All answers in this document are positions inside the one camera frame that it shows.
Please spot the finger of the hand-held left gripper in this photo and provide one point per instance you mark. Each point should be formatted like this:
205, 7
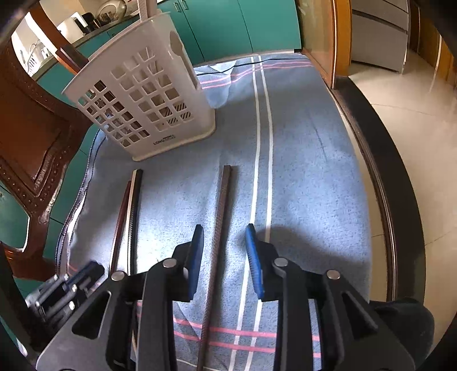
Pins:
85, 270
76, 296

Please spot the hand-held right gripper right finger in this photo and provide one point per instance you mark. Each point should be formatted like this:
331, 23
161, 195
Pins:
254, 264

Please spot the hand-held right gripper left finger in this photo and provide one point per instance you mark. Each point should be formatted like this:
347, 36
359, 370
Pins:
194, 260

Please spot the black square chopstick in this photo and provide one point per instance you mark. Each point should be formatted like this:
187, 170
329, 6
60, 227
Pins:
135, 214

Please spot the white plastic utensil holder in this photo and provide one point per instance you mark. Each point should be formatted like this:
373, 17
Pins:
200, 117

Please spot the blue striped cloth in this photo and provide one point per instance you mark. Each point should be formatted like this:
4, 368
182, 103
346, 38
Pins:
303, 178

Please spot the carved wooden chair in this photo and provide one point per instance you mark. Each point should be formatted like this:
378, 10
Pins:
32, 149

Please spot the dark wooden table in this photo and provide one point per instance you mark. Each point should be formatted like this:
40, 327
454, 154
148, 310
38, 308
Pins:
392, 214

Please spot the white dish rack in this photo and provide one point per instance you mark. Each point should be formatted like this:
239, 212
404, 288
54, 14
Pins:
34, 60

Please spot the wooden glass display cabinet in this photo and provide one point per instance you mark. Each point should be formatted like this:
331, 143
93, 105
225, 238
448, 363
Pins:
321, 35

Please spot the white kitchen appliance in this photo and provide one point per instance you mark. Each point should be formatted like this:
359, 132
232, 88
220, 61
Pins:
73, 23

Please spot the round metal plate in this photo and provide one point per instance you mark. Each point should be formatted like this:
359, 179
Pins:
110, 10

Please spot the grey refrigerator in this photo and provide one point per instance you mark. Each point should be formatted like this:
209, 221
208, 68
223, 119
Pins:
378, 32

